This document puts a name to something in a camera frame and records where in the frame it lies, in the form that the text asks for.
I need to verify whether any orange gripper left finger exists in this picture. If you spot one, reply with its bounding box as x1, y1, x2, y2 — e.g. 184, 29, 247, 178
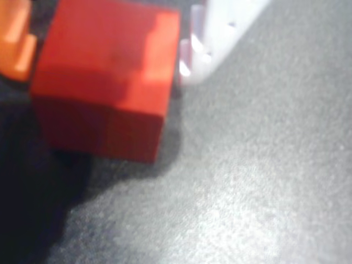
0, 0, 38, 82

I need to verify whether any black table mat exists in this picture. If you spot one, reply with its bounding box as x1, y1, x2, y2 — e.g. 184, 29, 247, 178
0, 0, 352, 264

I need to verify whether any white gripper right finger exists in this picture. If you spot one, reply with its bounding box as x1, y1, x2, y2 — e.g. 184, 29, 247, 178
178, 0, 273, 86

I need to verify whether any red cube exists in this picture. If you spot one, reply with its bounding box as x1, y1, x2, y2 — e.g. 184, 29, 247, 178
29, 0, 182, 163

